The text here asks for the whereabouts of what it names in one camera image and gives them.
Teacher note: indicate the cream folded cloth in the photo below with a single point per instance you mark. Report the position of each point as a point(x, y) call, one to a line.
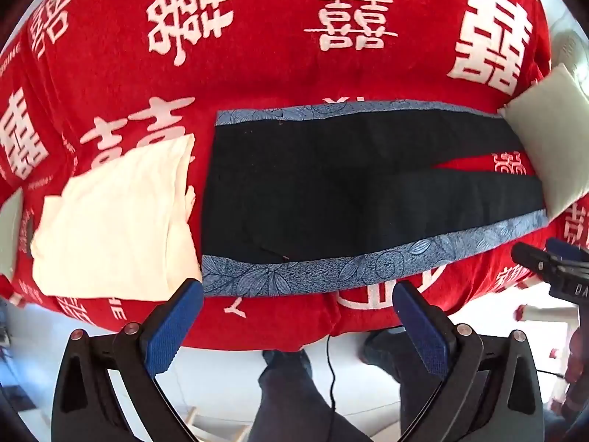
point(115, 221)

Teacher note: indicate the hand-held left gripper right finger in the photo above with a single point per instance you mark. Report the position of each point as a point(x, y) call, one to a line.
point(423, 331)

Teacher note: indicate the small red object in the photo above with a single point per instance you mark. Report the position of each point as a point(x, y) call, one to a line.
point(522, 312)

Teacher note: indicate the person's right leg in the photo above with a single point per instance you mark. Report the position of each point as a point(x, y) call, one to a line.
point(395, 368)

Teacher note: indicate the black pants with blue trim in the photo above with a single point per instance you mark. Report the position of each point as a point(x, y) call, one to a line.
point(322, 184)

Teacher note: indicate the pale green pillow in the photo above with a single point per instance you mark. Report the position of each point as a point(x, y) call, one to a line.
point(552, 138)
point(9, 235)

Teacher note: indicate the person's right forearm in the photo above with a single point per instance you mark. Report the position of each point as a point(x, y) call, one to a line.
point(575, 400)

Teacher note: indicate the red printed blanket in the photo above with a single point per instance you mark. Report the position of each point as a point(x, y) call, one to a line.
point(276, 69)

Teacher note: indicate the person's leg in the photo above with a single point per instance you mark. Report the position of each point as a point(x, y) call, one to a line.
point(294, 405)
point(395, 368)

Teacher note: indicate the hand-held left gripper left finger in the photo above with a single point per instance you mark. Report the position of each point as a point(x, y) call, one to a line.
point(172, 327)

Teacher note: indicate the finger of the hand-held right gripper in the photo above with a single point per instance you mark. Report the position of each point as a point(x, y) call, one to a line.
point(531, 258)
point(568, 248)

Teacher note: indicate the person's left leg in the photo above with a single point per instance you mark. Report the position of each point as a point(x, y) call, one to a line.
point(294, 405)

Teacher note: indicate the person's right hand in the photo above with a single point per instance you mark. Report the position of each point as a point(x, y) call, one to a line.
point(579, 359)

